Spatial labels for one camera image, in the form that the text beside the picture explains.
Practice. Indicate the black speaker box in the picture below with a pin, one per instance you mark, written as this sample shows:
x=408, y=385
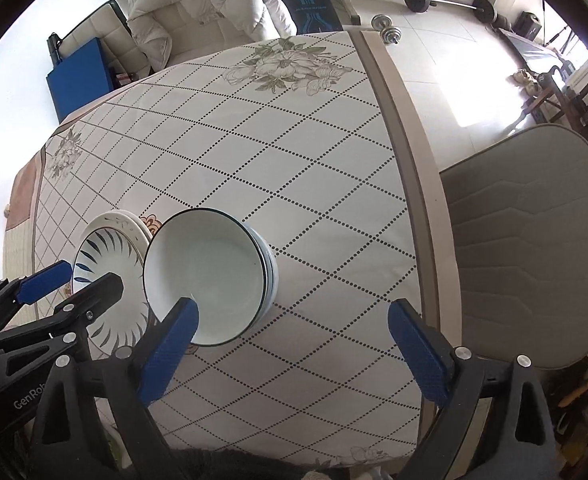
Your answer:
x=529, y=25

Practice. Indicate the printed tablecloth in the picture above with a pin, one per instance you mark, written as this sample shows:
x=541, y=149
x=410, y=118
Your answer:
x=274, y=135

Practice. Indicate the white floral plate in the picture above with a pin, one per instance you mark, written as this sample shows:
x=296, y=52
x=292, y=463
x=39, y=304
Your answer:
x=124, y=220

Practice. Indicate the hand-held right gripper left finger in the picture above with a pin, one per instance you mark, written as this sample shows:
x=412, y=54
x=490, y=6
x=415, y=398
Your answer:
x=174, y=350

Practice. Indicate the grey padded chair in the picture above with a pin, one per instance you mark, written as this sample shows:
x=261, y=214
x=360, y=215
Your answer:
x=524, y=240

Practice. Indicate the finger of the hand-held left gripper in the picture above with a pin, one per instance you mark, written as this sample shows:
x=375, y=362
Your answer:
x=99, y=292
x=44, y=280

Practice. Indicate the white dark-rimmed bowl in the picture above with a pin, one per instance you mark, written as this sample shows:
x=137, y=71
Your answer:
x=269, y=265

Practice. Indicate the white down jacket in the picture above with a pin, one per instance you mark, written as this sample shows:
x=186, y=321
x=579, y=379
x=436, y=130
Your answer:
x=214, y=0

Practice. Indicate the dark wooden chair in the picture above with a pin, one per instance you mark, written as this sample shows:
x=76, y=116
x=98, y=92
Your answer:
x=549, y=85

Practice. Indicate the blue leaf pattern plate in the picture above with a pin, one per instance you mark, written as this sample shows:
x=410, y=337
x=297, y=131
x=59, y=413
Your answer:
x=99, y=255

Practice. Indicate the heart pattern bowl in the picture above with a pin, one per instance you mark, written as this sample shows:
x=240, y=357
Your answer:
x=209, y=270

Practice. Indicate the cream quilted sofa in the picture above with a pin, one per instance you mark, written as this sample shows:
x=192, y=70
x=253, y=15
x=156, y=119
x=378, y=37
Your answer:
x=104, y=35

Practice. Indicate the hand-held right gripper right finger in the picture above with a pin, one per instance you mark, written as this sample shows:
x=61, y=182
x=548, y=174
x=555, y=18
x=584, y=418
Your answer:
x=414, y=355

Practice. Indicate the silver dumbbell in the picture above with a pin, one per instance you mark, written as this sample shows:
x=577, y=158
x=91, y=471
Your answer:
x=391, y=35

